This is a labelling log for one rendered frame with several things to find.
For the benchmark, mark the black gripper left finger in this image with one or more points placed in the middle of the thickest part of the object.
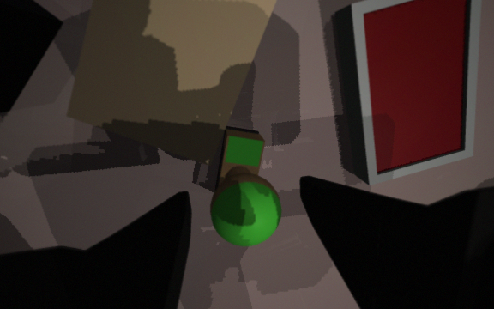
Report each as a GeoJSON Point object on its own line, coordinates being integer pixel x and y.
{"type": "Point", "coordinates": [141, 266]}

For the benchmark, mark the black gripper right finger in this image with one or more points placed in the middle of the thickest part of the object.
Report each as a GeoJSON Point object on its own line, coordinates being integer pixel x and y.
{"type": "Point", "coordinates": [397, 254]}

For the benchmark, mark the dark red ink pad in grey tray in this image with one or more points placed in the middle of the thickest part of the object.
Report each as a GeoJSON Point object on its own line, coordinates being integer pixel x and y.
{"type": "Point", "coordinates": [410, 72]}

